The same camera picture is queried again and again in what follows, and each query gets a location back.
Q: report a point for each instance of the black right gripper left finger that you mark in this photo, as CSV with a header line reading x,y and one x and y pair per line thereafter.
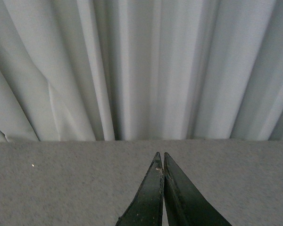
x,y
146,208

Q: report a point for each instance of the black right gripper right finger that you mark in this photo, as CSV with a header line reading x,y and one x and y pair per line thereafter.
x,y
185,205

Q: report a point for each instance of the white curtain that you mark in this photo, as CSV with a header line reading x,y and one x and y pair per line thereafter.
x,y
91,70

